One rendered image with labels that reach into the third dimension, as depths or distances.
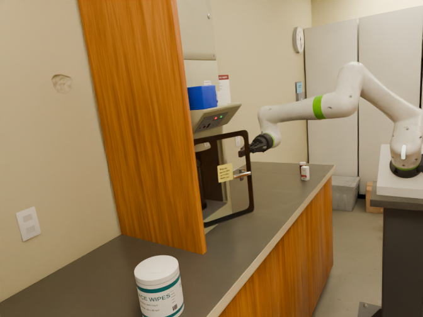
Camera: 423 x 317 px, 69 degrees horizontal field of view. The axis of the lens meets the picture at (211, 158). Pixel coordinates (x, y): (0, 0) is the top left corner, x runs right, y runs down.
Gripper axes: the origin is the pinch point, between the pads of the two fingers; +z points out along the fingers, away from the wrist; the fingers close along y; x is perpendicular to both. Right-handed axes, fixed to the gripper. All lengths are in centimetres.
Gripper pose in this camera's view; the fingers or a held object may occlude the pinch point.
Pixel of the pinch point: (242, 152)
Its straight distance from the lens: 144.3
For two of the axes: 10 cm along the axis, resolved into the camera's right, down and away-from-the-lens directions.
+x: 1.1, 9.7, 2.2
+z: -5.4, 2.4, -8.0
